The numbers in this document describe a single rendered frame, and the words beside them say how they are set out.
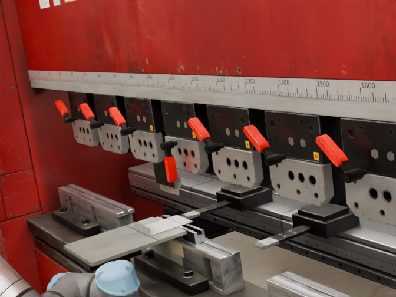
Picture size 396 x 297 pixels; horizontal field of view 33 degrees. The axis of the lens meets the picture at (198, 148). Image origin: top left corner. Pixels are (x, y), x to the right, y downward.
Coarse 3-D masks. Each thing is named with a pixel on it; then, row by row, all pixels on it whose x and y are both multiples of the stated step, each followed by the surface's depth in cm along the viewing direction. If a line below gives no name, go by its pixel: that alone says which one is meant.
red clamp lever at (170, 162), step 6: (162, 144) 154; (168, 144) 154; (174, 144) 155; (168, 150) 155; (168, 156) 155; (168, 162) 155; (174, 162) 155; (168, 168) 155; (174, 168) 156; (168, 174) 155; (174, 174) 156; (168, 180) 156; (174, 180) 156
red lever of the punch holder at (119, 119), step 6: (114, 108) 175; (114, 114) 174; (120, 114) 174; (114, 120) 174; (120, 120) 173; (120, 126) 173; (126, 126) 172; (120, 132) 172; (126, 132) 171; (132, 132) 172
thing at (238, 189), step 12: (216, 192) 190; (228, 192) 186; (240, 192) 182; (252, 192) 184; (264, 192) 185; (216, 204) 184; (228, 204) 184; (240, 204) 181; (252, 204) 183; (192, 216) 178
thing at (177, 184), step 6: (162, 162) 172; (156, 168) 176; (162, 168) 173; (156, 174) 177; (162, 174) 174; (156, 180) 177; (162, 180) 175; (180, 180) 170; (162, 186) 177; (168, 186) 173; (174, 186) 169; (180, 186) 170; (174, 192) 172
